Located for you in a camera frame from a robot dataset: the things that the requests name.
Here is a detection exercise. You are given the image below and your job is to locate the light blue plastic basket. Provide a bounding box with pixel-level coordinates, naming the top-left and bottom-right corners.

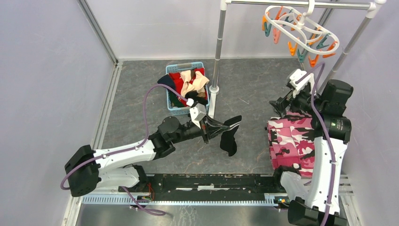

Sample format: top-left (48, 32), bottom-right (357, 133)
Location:
top-left (165, 61), bottom-right (206, 115)

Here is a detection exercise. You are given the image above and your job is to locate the teal clothespin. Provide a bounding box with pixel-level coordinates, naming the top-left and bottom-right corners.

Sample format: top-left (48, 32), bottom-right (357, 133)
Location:
top-left (296, 49), bottom-right (309, 64)
top-left (264, 23), bottom-right (272, 37)
top-left (316, 33), bottom-right (330, 49)

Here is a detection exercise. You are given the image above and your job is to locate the pink clothespin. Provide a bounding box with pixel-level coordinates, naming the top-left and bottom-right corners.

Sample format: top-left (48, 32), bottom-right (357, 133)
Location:
top-left (273, 27), bottom-right (281, 44)

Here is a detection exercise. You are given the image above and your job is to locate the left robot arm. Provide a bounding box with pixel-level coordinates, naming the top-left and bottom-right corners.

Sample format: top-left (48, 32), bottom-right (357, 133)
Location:
top-left (60, 116), bottom-right (242, 197)

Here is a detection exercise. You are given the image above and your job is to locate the black white-striped sock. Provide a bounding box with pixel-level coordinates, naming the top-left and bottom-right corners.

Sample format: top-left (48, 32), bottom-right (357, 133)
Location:
top-left (220, 115), bottom-right (242, 157)

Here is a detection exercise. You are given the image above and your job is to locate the pink camouflage bag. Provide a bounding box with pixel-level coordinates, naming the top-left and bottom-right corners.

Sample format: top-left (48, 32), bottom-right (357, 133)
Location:
top-left (265, 112), bottom-right (315, 178)

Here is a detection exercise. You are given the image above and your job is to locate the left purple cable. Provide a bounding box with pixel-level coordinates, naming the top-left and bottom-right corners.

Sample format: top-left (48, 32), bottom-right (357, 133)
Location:
top-left (60, 83), bottom-right (191, 217)

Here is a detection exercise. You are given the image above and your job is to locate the purple cable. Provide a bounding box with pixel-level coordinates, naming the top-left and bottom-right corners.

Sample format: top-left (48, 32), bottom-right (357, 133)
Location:
top-left (60, 83), bottom-right (191, 217)
top-left (294, 62), bottom-right (337, 226)

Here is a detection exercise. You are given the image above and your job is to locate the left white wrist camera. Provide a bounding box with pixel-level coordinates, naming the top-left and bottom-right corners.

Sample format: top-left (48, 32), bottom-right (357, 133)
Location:
top-left (186, 98), bottom-right (207, 128)

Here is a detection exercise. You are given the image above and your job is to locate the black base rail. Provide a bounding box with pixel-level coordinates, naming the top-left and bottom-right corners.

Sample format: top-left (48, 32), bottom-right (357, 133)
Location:
top-left (128, 174), bottom-right (285, 202)

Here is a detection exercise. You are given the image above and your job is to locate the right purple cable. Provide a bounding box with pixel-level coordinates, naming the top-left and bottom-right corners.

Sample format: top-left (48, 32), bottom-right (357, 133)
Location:
top-left (294, 62), bottom-right (337, 226)

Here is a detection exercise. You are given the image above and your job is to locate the red sock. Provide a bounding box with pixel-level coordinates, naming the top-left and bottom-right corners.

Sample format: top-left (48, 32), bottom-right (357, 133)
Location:
top-left (169, 68), bottom-right (207, 98)

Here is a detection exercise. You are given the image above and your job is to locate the beige sock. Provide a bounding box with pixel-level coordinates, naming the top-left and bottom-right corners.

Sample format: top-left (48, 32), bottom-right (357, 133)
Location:
top-left (180, 70), bottom-right (209, 97)

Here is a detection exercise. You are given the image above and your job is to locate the navy blue sock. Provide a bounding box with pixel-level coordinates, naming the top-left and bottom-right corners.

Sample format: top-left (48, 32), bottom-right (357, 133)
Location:
top-left (157, 74), bottom-right (176, 93)

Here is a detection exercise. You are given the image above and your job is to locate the orange clothespin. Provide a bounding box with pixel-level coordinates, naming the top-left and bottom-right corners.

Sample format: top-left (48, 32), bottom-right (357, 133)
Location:
top-left (287, 41), bottom-right (298, 57)
top-left (262, 15), bottom-right (268, 32)
top-left (323, 41), bottom-right (338, 58)
top-left (307, 53), bottom-right (320, 68)

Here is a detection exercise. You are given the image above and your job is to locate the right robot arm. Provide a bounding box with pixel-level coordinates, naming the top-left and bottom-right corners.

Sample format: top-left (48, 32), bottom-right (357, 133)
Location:
top-left (271, 80), bottom-right (353, 226)

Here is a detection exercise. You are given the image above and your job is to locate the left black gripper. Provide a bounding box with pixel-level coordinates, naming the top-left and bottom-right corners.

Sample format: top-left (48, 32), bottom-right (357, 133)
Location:
top-left (171, 114), bottom-right (230, 144)

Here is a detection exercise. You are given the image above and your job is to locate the silver white drying rack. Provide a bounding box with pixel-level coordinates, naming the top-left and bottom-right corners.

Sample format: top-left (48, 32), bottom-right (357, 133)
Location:
top-left (208, 0), bottom-right (386, 118)

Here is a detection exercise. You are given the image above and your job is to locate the white clip hanger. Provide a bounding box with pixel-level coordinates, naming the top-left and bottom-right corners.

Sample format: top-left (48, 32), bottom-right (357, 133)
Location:
top-left (264, 6), bottom-right (340, 56)

